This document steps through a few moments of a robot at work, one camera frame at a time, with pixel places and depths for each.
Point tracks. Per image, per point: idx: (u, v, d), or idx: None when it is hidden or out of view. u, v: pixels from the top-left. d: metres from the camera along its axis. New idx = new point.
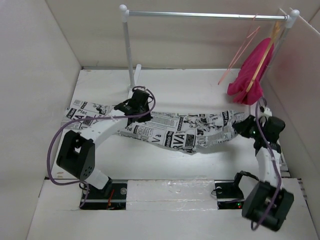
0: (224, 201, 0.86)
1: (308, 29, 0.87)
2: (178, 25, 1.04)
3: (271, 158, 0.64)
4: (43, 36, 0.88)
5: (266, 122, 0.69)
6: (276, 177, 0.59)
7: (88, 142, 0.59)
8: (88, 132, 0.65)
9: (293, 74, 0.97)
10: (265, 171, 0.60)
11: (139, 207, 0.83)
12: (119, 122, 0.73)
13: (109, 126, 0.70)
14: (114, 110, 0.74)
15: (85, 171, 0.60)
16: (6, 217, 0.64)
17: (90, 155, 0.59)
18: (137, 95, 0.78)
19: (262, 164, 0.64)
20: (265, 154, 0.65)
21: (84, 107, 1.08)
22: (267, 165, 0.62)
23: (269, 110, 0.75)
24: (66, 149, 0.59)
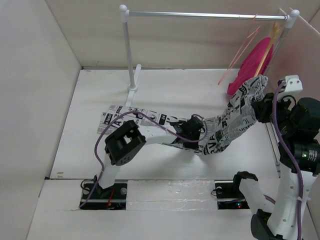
0: (224, 201, 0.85)
1: (308, 29, 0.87)
2: (178, 26, 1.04)
3: (297, 196, 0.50)
4: (42, 36, 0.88)
5: (297, 113, 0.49)
6: (293, 225, 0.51)
7: (142, 137, 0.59)
8: (144, 131, 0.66)
9: (294, 74, 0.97)
10: (282, 217, 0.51)
11: (139, 207, 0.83)
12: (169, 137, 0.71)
13: (160, 134, 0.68)
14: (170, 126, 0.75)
15: (122, 161, 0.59)
16: (6, 218, 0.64)
17: (136, 151, 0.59)
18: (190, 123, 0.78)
19: (282, 195, 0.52)
20: (290, 186, 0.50)
21: (120, 111, 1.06)
22: (287, 207, 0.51)
23: (292, 84, 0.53)
24: (122, 132, 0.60)
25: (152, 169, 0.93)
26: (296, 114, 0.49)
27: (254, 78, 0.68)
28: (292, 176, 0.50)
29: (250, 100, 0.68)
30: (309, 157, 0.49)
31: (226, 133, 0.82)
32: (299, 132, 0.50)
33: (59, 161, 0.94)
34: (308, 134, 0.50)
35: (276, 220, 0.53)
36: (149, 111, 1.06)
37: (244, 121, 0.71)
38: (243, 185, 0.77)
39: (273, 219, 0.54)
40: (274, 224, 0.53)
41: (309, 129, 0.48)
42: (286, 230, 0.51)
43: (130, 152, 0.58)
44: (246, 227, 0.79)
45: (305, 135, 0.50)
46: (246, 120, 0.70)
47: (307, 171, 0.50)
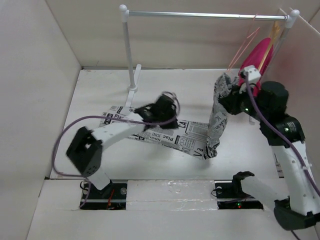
0: (224, 201, 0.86)
1: (308, 28, 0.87)
2: (178, 25, 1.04)
3: (302, 166, 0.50)
4: (42, 36, 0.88)
5: (265, 97, 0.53)
6: (314, 195, 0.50)
7: (98, 142, 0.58)
8: (100, 133, 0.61)
9: (293, 74, 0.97)
10: (301, 193, 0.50)
11: (139, 207, 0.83)
12: (136, 127, 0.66)
13: (122, 129, 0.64)
14: (133, 114, 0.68)
15: (89, 169, 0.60)
16: (6, 218, 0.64)
17: (96, 157, 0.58)
18: (160, 104, 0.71)
19: (290, 173, 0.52)
20: (292, 161, 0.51)
21: (121, 112, 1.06)
22: (300, 182, 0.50)
23: (254, 72, 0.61)
24: (76, 143, 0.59)
25: (153, 169, 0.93)
26: (263, 98, 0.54)
27: (220, 77, 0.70)
28: (287, 150, 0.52)
29: (217, 97, 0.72)
30: (291, 129, 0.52)
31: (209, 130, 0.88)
32: (273, 112, 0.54)
33: (59, 161, 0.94)
34: (280, 112, 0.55)
35: (296, 200, 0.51)
36: None
37: (217, 117, 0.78)
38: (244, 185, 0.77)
39: (294, 201, 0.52)
40: (298, 205, 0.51)
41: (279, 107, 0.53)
42: (310, 205, 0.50)
43: (91, 161, 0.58)
44: (246, 227, 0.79)
45: (278, 114, 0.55)
46: (218, 117, 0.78)
47: (298, 142, 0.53)
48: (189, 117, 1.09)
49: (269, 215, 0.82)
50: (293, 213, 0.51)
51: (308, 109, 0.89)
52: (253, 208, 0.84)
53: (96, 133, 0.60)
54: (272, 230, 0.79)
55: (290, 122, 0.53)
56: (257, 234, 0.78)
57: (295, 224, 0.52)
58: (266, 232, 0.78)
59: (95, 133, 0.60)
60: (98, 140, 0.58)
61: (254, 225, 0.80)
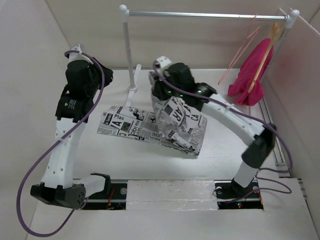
0: (224, 202, 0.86)
1: (308, 28, 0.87)
2: (177, 25, 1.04)
3: (226, 108, 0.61)
4: (42, 35, 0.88)
5: (175, 77, 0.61)
6: (248, 121, 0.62)
7: (59, 188, 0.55)
8: (51, 179, 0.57)
9: (293, 74, 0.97)
10: (240, 126, 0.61)
11: (139, 207, 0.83)
12: (75, 136, 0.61)
13: (65, 152, 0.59)
14: (59, 122, 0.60)
15: (79, 200, 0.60)
16: (6, 217, 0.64)
17: (72, 194, 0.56)
18: (75, 78, 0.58)
19: (223, 118, 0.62)
20: (218, 108, 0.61)
21: (120, 112, 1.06)
22: (232, 118, 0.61)
23: (164, 59, 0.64)
24: (46, 201, 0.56)
25: (153, 169, 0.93)
26: (174, 79, 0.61)
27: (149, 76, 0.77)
28: (210, 104, 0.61)
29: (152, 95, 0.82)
30: (202, 89, 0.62)
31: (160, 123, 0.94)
32: (186, 86, 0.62)
33: None
34: (193, 83, 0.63)
35: (242, 134, 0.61)
36: (151, 112, 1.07)
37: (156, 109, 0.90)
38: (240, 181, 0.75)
39: (242, 137, 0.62)
40: (245, 137, 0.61)
41: (189, 79, 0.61)
42: (252, 130, 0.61)
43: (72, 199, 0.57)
44: (246, 227, 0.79)
45: (190, 86, 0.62)
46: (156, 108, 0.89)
47: (213, 94, 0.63)
48: None
49: (269, 215, 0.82)
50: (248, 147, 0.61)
51: (307, 109, 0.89)
52: (253, 207, 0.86)
53: (48, 183, 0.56)
54: (271, 230, 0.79)
55: (201, 86, 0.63)
56: (257, 234, 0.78)
57: (258, 154, 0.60)
58: (267, 232, 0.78)
59: (47, 183, 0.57)
60: (58, 187, 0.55)
61: (254, 226, 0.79)
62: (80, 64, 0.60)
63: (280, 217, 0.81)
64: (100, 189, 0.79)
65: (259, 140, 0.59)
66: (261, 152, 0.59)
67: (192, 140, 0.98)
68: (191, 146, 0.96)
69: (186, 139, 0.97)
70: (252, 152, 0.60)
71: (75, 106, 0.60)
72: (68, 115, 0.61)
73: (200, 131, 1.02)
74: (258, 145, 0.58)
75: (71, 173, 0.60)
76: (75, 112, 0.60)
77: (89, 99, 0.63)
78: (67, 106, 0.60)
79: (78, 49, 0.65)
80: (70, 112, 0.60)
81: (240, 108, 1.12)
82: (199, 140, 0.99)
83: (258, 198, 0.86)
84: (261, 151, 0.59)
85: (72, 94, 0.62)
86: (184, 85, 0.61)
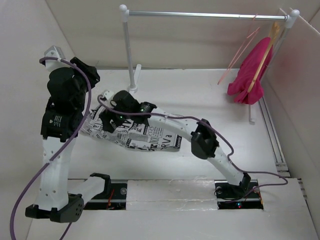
0: (224, 201, 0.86)
1: (308, 29, 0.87)
2: (177, 25, 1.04)
3: (165, 118, 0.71)
4: (42, 35, 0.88)
5: (119, 104, 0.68)
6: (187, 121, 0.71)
7: (54, 211, 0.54)
8: (45, 201, 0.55)
9: (293, 75, 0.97)
10: (179, 127, 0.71)
11: (139, 207, 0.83)
12: (65, 155, 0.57)
13: (57, 173, 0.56)
14: (46, 141, 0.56)
15: (77, 211, 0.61)
16: (6, 217, 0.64)
17: (69, 212, 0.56)
18: (59, 93, 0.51)
19: (166, 126, 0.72)
20: (158, 119, 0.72)
21: None
22: (173, 124, 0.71)
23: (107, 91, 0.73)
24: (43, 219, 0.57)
25: (153, 169, 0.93)
26: (122, 105, 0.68)
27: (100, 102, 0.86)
28: (152, 118, 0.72)
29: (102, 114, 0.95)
30: (145, 108, 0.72)
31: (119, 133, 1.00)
32: (132, 107, 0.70)
33: None
34: (136, 103, 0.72)
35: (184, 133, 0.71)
36: None
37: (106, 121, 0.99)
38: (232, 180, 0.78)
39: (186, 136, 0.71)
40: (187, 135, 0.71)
41: (132, 102, 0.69)
42: (190, 127, 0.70)
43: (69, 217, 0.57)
44: (246, 227, 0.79)
45: (134, 106, 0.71)
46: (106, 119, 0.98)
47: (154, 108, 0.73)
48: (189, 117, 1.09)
49: (269, 214, 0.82)
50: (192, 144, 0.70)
51: (307, 109, 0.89)
52: (253, 207, 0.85)
53: (41, 205, 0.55)
54: (272, 230, 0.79)
55: (144, 105, 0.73)
56: (257, 234, 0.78)
57: (201, 147, 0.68)
58: (267, 232, 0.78)
59: (41, 205, 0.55)
60: (52, 210, 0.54)
61: (254, 226, 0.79)
62: (63, 74, 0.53)
63: (280, 217, 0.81)
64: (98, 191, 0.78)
65: (196, 135, 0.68)
66: (202, 144, 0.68)
67: (151, 138, 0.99)
68: (152, 144, 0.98)
69: (144, 140, 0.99)
70: (196, 146, 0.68)
71: (61, 123, 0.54)
72: (54, 132, 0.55)
73: (156, 127, 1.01)
74: (196, 139, 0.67)
75: (66, 191, 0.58)
76: (62, 129, 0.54)
77: (77, 112, 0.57)
78: (53, 123, 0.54)
79: (57, 55, 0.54)
80: (57, 129, 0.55)
81: (240, 108, 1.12)
82: (158, 135, 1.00)
83: (258, 198, 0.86)
84: (201, 143, 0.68)
85: (57, 108, 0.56)
86: (130, 106, 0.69)
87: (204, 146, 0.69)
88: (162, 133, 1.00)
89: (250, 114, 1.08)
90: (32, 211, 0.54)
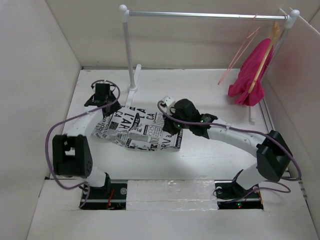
0: (223, 201, 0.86)
1: (308, 28, 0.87)
2: (177, 25, 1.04)
3: (226, 128, 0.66)
4: (42, 36, 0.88)
5: (179, 112, 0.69)
6: (252, 135, 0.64)
7: (80, 136, 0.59)
8: (74, 131, 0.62)
9: (293, 75, 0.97)
10: (243, 139, 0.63)
11: (139, 207, 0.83)
12: (97, 115, 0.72)
13: (88, 120, 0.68)
14: (86, 107, 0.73)
15: (87, 166, 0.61)
16: (6, 217, 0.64)
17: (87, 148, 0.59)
18: (101, 89, 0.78)
19: (227, 138, 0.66)
20: (219, 130, 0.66)
21: (119, 110, 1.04)
22: (235, 136, 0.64)
23: (168, 98, 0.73)
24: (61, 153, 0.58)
25: (153, 169, 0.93)
26: (180, 113, 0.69)
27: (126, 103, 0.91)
28: (213, 128, 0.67)
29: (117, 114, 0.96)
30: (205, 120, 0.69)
31: (122, 133, 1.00)
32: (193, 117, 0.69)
33: None
34: (197, 116, 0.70)
35: (246, 146, 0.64)
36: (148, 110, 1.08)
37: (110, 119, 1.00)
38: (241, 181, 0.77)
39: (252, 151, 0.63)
40: (249, 148, 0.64)
41: (194, 112, 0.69)
42: (254, 141, 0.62)
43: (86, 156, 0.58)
44: (246, 227, 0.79)
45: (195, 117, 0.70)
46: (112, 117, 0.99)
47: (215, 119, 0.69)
48: None
49: (269, 215, 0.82)
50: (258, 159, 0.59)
51: (307, 109, 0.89)
52: (253, 207, 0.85)
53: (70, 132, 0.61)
54: (272, 230, 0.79)
55: (206, 117, 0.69)
56: (257, 234, 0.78)
57: (270, 164, 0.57)
58: (267, 232, 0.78)
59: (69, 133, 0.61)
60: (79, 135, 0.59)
61: (254, 225, 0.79)
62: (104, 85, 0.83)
63: (280, 217, 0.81)
64: (99, 184, 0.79)
65: (262, 148, 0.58)
66: (271, 160, 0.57)
67: (151, 139, 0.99)
68: (152, 144, 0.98)
69: (144, 140, 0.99)
70: (263, 163, 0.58)
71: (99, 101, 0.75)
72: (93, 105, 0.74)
73: (156, 128, 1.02)
74: (264, 155, 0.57)
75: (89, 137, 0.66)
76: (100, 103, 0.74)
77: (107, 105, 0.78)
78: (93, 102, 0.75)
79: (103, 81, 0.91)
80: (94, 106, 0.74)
81: (240, 108, 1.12)
82: (158, 135, 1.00)
83: (258, 198, 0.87)
84: (270, 159, 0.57)
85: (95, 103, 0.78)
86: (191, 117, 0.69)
87: (275, 164, 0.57)
88: (162, 133, 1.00)
89: (250, 114, 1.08)
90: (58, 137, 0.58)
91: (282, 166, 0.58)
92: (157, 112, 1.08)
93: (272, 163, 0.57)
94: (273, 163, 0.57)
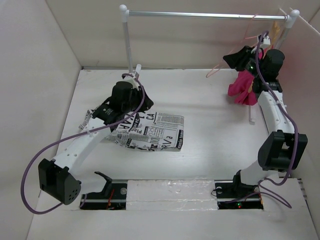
0: (224, 201, 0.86)
1: (308, 29, 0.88)
2: (177, 25, 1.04)
3: (276, 102, 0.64)
4: (42, 36, 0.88)
5: (266, 61, 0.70)
6: (286, 121, 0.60)
7: (64, 168, 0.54)
8: (63, 158, 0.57)
9: (293, 74, 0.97)
10: (274, 118, 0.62)
11: (139, 207, 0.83)
12: (99, 134, 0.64)
13: (86, 143, 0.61)
14: (92, 119, 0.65)
15: (70, 196, 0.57)
16: (5, 218, 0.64)
17: (70, 182, 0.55)
18: (119, 94, 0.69)
19: (268, 110, 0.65)
20: (268, 99, 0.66)
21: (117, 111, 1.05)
22: (274, 112, 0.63)
23: (268, 40, 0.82)
24: (44, 179, 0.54)
25: (152, 169, 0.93)
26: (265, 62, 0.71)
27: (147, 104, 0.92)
28: (266, 94, 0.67)
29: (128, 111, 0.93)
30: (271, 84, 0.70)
31: (121, 134, 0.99)
32: (267, 74, 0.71)
33: None
34: (273, 76, 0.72)
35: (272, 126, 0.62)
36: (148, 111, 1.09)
37: None
38: (246, 180, 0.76)
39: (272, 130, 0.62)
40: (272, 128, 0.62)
41: (273, 72, 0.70)
42: (282, 126, 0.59)
43: (66, 189, 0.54)
44: (247, 228, 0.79)
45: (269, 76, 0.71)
46: None
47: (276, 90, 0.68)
48: (189, 116, 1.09)
49: (269, 215, 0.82)
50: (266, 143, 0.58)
51: (308, 109, 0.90)
52: (253, 207, 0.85)
53: (57, 161, 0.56)
54: (272, 230, 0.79)
55: (272, 82, 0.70)
56: (257, 234, 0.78)
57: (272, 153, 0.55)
58: (268, 232, 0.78)
59: (57, 161, 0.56)
60: (64, 168, 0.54)
61: (255, 226, 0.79)
62: (125, 85, 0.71)
63: (280, 217, 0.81)
64: (98, 189, 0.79)
65: (280, 132, 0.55)
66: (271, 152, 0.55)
67: (151, 139, 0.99)
68: (152, 144, 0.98)
69: (145, 140, 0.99)
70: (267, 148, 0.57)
71: (111, 114, 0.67)
72: (101, 118, 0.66)
73: (157, 128, 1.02)
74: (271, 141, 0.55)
75: (79, 164, 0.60)
76: (109, 118, 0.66)
77: (121, 114, 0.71)
78: (105, 111, 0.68)
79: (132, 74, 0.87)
80: (104, 116, 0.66)
81: (240, 107, 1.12)
82: (159, 135, 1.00)
83: (258, 198, 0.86)
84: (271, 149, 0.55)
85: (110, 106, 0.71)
86: (266, 72, 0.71)
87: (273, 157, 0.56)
88: (162, 133, 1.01)
89: (250, 114, 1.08)
90: (46, 165, 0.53)
91: (277, 161, 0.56)
92: (157, 113, 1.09)
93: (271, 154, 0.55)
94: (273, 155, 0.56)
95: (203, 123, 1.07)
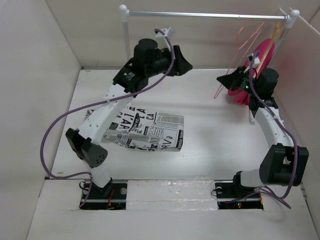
0: (224, 201, 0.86)
1: (308, 29, 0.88)
2: (178, 25, 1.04)
3: (273, 116, 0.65)
4: (42, 36, 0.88)
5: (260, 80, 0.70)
6: (285, 135, 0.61)
7: (87, 140, 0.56)
8: (86, 129, 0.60)
9: (293, 74, 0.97)
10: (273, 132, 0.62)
11: (139, 207, 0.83)
12: (119, 104, 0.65)
13: (107, 113, 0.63)
14: (113, 87, 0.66)
15: (97, 160, 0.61)
16: (6, 218, 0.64)
17: (94, 151, 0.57)
18: (140, 56, 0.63)
19: (266, 125, 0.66)
20: (265, 114, 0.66)
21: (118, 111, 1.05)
22: (273, 127, 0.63)
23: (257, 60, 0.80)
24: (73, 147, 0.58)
25: (152, 170, 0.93)
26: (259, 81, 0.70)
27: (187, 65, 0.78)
28: (262, 110, 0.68)
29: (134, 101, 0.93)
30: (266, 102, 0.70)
31: (121, 134, 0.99)
32: (263, 91, 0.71)
33: (59, 161, 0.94)
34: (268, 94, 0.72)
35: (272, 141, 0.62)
36: (148, 111, 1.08)
37: None
38: (246, 182, 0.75)
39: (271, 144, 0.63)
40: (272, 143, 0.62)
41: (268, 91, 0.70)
42: (282, 140, 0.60)
43: (92, 156, 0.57)
44: (247, 228, 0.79)
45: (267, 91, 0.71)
46: None
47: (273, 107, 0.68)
48: (189, 116, 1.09)
49: (269, 215, 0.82)
50: (267, 158, 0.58)
51: (308, 109, 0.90)
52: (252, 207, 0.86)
53: (82, 131, 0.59)
54: (272, 230, 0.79)
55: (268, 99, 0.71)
56: (257, 234, 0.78)
57: (273, 168, 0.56)
58: (268, 232, 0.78)
59: (81, 132, 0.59)
60: (87, 139, 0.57)
61: (255, 226, 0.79)
62: (147, 44, 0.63)
63: (280, 218, 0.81)
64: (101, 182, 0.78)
65: (279, 147, 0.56)
66: (273, 169, 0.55)
67: (151, 138, 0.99)
68: (152, 144, 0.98)
69: (145, 140, 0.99)
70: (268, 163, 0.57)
71: (132, 79, 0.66)
72: (123, 84, 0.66)
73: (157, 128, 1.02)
74: (273, 156, 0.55)
75: (102, 134, 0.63)
76: (129, 84, 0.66)
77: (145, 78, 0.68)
78: (126, 76, 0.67)
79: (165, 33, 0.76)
80: (125, 82, 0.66)
81: (240, 108, 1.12)
82: (159, 135, 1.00)
83: (258, 198, 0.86)
84: (273, 165, 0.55)
85: (132, 69, 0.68)
86: (262, 89, 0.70)
87: (275, 175, 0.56)
88: (162, 133, 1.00)
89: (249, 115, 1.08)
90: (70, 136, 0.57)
91: (280, 177, 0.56)
92: (157, 112, 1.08)
93: (273, 171, 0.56)
94: (276, 172, 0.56)
95: (203, 123, 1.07)
